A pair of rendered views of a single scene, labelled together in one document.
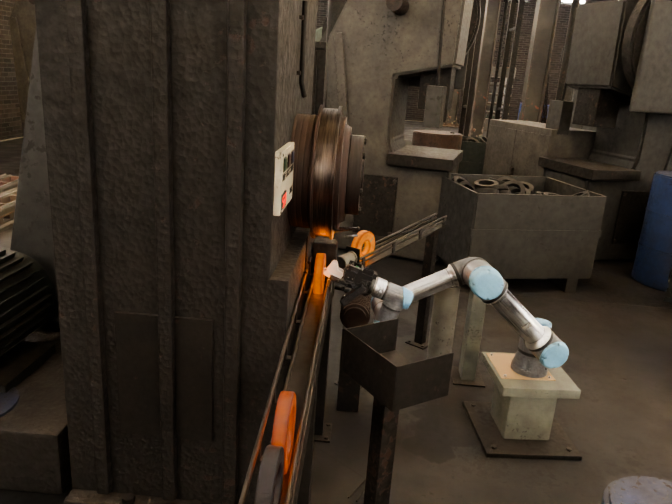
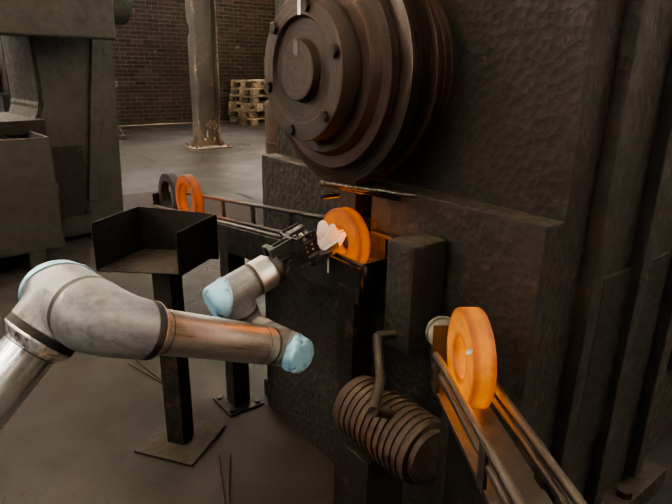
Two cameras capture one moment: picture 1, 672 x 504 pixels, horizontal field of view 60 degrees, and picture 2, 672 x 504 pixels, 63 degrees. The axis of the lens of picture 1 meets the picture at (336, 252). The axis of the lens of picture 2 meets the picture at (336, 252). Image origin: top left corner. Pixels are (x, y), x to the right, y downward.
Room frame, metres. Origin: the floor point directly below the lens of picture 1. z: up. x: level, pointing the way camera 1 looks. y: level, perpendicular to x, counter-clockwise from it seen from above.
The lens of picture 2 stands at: (3.01, -0.77, 1.12)
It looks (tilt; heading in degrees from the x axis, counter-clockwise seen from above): 18 degrees down; 140
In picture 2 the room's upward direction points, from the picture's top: 1 degrees clockwise
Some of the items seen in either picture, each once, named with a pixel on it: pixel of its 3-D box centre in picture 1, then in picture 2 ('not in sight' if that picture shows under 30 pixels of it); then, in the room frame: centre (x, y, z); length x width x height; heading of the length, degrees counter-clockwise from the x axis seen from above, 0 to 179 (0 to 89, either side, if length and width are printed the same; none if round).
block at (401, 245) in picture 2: (323, 267); (415, 292); (2.30, 0.05, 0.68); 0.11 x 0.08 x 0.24; 88
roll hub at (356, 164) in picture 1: (356, 175); (307, 70); (2.06, -0.05, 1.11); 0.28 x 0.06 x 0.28; 178
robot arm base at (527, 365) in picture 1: (530, 358); not in sight; (2.26, -0.86, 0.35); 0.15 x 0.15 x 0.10
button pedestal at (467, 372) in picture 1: (474, 322); not in sight; (2.72, -0.72, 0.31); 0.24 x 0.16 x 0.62; 178
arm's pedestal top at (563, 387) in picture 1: (527, 374); not in sight; (2.26, -0.86, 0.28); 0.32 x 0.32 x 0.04; 3
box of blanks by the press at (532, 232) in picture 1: (508, 228); not in sight; (4.46, -1.34, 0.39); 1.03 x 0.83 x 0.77; 103
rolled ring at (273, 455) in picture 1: (269, 493); (170, 196); (0.98, 0.10, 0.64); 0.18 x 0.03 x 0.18; 178
